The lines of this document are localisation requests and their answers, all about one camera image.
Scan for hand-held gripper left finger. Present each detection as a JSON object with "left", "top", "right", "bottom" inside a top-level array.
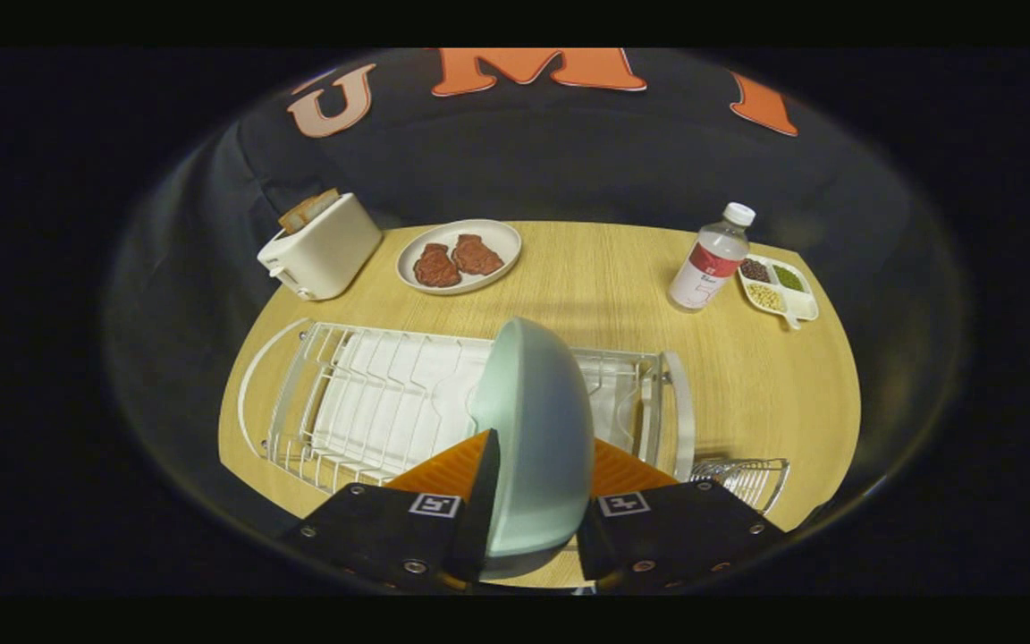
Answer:
[{"left": 278, "top": 429, "right": 502, "bottom": 591}]

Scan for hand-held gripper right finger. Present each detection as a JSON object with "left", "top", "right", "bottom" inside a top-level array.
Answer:
[{"left": 576, "top": 438, "right": 789, "bottom": 593}]

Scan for metal wire basket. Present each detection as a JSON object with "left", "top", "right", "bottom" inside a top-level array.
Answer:
[{"left": 689, "top": 456, "right": 791, "bottom": 517}]

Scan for light green plate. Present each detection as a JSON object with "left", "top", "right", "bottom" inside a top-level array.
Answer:
[{"left": 469, "top": 316, "right": 596, "bottom": 580}]

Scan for white wire dish rack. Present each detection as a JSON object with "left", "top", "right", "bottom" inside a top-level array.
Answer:
[{"left": 236, "top": 318, "right": 697, "bottom": 496}]

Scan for white divided dish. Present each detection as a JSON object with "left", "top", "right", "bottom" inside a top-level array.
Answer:
[{"left": 737, "top": 254, "right": 820, "bottom": 330}]

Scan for white oval plate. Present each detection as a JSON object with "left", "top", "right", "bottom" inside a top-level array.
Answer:
[{"left": 396, "top": 219, "right": 523, "bottom": 296}]

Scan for clear bottle with red label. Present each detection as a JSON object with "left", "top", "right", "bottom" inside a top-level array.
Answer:
[{"left": 668, "top": 202, "right": 756, "bottom": 312}]

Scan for brown meat piece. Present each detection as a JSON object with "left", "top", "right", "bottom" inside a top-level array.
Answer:
[
  {"left": 413, "top": 242, "right": 462, "bottom": 288},
  {"left": 452, "top": 234, "right": 505, "bottom": 276}
]

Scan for white toaster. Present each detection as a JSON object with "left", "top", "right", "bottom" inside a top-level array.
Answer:
[{"left": 257, "top": 192, "right": 384, "bottom": 301}]

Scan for brown toast slices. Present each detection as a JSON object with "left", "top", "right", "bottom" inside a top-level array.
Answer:
[{"left": 278, "top": 188, "right": 342, "bottom": 235}]

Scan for black backdrop cloth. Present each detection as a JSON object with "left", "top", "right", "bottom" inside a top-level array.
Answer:
[{"left": 108, "top": 49, "right": 967, "bottom": 430}]

